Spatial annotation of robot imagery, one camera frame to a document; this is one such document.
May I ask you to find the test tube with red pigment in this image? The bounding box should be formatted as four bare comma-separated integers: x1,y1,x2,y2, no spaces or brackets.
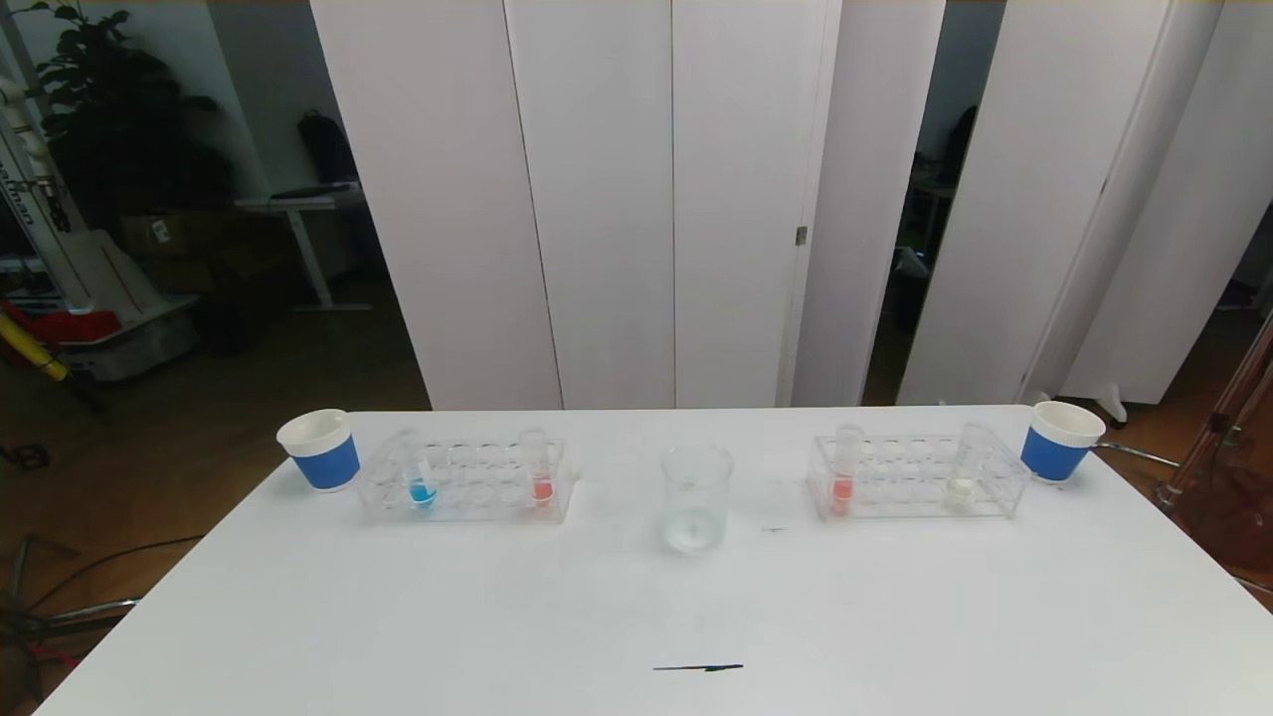
831,425,864,516
519,428,555,510

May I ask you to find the test tube with blue pigment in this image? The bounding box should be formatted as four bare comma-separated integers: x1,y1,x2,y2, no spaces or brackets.
396,430,440,510

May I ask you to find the clear glass beaker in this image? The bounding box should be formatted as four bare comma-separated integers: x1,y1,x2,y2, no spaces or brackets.
661,444,735,554

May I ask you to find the clear acrylic test tube rack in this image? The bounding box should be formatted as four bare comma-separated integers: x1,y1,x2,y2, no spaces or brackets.
807,432,1033,522
356,434,580,525

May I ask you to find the test tube with yellow pigment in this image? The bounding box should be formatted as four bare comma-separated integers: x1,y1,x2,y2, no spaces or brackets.
945,422,996,512

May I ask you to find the blue and white paper cup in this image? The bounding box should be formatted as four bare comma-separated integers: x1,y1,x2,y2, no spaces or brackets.
276,409,361,493
1020,401,1107,484

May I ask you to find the white standing desk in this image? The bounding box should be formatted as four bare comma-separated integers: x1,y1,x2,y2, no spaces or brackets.
237,187,374,314

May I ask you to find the black backpack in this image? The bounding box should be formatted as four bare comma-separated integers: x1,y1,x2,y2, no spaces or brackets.
298,109,357,185

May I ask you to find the brown cardboard box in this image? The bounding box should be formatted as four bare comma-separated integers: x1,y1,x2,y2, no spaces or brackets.
119,211,240,294

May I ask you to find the white screen foot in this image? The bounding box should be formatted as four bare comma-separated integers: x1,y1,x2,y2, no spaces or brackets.
1079,383,1130,427

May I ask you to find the grey storage bin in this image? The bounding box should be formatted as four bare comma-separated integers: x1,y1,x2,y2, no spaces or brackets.
60,298,200,384

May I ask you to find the white leaning board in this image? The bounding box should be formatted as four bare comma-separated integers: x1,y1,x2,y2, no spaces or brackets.
60,231,160,321

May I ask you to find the dark green potted plant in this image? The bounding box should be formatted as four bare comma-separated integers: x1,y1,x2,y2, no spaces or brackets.
20,0,235,240

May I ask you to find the red bag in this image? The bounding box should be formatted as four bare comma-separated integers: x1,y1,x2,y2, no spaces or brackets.
0,298,122,347

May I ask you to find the white banner stand with lettering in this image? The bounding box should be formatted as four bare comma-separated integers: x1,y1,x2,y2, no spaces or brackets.
0,70,91,309

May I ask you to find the metal chair base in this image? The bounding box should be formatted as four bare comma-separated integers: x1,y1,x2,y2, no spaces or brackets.
0,537,140,697

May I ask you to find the black floor cable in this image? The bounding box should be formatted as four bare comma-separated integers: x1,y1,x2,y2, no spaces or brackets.
30,535,205,610

